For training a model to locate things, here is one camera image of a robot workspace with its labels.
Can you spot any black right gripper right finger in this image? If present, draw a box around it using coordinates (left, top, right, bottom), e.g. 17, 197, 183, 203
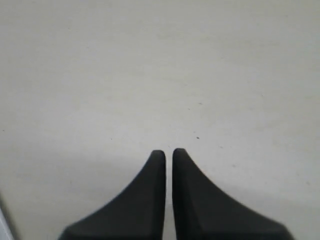
172, 148, 294, 240

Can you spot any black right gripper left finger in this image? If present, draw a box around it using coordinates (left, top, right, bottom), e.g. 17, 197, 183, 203
60, 150, 167, 240

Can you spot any white plastic tray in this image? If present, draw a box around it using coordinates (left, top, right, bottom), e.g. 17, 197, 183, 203
0, 196, 15, 240

